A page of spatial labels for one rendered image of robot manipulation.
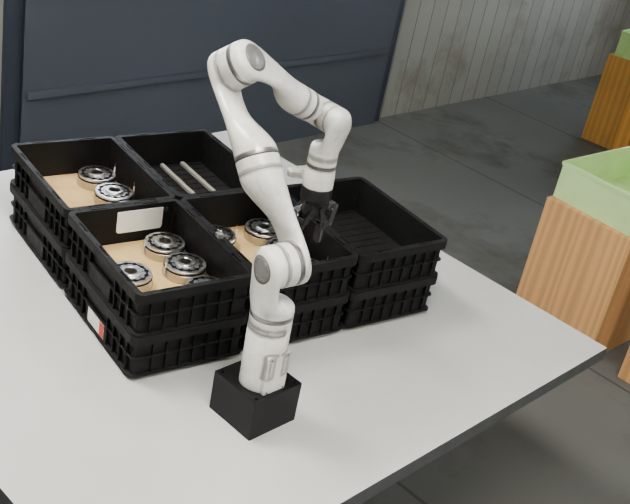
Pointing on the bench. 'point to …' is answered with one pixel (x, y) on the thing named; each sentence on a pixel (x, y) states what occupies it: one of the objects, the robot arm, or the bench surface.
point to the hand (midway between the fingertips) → (307, 237)
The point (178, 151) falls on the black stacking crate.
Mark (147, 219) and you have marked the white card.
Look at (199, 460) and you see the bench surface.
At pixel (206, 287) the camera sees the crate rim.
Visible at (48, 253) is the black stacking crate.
